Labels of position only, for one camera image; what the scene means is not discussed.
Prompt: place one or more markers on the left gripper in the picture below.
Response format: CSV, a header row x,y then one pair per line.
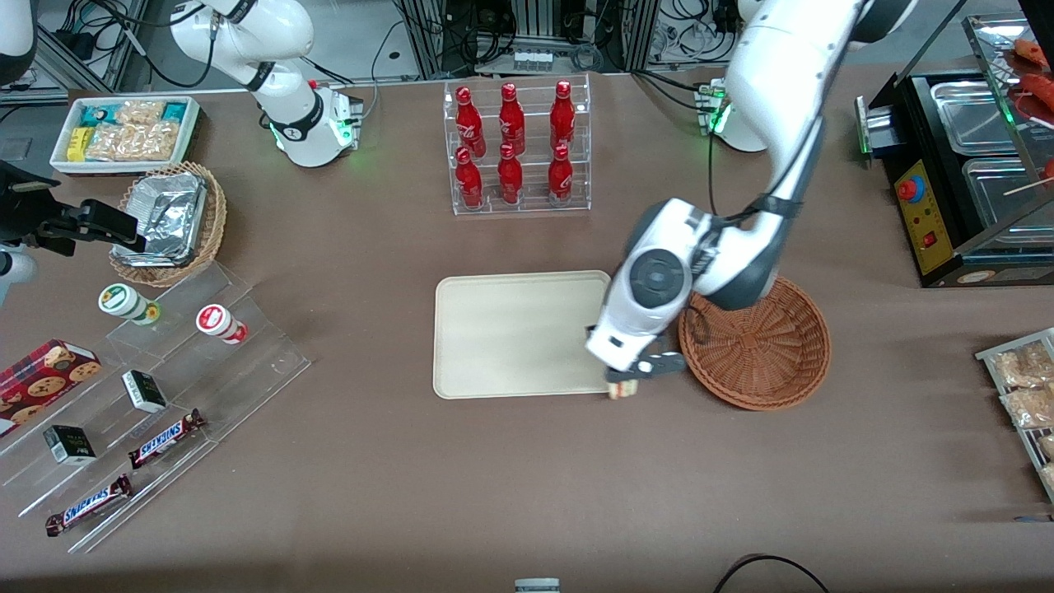
x,y
615,376

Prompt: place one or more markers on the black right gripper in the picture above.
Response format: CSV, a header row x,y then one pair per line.
x,y
31,212

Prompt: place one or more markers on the triangular sandwich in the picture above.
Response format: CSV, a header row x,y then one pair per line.
x,y
623,390

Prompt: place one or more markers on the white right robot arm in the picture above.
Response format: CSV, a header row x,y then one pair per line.
x,y
288,33

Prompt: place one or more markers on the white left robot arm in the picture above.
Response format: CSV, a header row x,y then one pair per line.
x,y
782,82

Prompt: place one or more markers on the aluminium foil tray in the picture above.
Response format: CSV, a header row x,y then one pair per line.
x,y
169,214

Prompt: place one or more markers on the brown round wicker basket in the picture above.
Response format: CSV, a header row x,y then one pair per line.
x,y
766,354

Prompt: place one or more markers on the light wicker basket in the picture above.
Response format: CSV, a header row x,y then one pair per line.
x,y
216,214

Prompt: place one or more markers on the cream plastic tray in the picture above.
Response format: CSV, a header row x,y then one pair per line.
x,y
519,333

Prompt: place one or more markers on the white snack bin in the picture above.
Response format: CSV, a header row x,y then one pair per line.
x,y
58,161

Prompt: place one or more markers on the green lid white cup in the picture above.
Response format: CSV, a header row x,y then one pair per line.
x,y
119,301

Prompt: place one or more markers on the yellow snack pack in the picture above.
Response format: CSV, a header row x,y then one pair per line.
x,y
78,144

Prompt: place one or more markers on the clear bag of crackers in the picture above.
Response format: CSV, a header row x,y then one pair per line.
x,y
136,142

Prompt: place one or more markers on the teal snack pack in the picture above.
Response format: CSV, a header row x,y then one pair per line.
x,y
99,114
174,112

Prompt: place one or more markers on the red cookie box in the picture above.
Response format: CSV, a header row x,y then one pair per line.
x,y
41,379

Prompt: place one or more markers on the red lid white cup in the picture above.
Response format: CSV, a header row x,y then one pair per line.
x,y
216,321

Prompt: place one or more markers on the small black box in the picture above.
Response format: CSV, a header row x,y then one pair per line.
x,y
144,391
70,445

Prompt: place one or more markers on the clear acrylic bottle rack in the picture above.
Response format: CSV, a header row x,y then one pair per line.
x,y
531,210

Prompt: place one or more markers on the clear acrylic stepped display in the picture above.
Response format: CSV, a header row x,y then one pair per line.
x,y
230,371

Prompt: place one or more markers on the red cola bottle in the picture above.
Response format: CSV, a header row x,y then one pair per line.
x,y
512,119
469,183
510,179
562,115
470,123
561,177

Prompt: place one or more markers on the Snickers bar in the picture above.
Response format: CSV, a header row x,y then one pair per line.
x,y
86,505
165,439

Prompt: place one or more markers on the small grey device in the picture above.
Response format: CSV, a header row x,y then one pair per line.
x,y
537,586

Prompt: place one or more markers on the black food warmer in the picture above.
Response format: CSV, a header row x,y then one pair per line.
x,y
926,222

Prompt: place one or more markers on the white power strip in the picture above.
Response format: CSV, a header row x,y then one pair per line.
x,y
533,61

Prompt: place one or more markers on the silver box green light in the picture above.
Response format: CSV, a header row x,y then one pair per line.
x,y
871,123

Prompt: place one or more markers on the clear bag of snacks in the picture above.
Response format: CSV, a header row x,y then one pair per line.
x,y
1029,408
1025,366

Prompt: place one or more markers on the steel warmer pan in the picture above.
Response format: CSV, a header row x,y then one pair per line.
x,y
996,198
967,115

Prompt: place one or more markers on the red sausage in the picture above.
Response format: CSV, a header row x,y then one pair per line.
x,y
1039,89
1031,52

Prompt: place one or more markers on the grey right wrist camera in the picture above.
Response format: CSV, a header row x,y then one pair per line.
x,y
12,273

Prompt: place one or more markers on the aluminium frame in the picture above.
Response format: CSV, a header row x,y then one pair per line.
x,y
535,21

